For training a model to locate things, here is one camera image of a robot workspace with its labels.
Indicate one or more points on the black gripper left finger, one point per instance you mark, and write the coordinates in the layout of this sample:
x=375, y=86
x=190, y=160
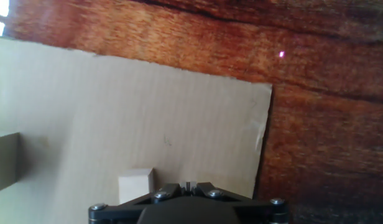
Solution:
x=117, y=213

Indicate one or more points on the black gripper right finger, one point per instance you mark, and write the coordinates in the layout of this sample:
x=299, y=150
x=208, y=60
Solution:
x=260, y=211

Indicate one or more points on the small wooden block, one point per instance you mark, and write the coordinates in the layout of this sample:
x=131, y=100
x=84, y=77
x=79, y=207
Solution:
x=134, y=185

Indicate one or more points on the large wooden block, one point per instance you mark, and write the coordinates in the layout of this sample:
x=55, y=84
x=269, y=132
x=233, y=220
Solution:
x=5, y=161

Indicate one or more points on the brown cardboard sheet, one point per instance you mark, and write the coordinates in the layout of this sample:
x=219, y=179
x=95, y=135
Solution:
x=117, y=109

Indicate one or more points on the dark wooden board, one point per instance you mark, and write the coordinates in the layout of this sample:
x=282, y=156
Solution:
x=303, y=93

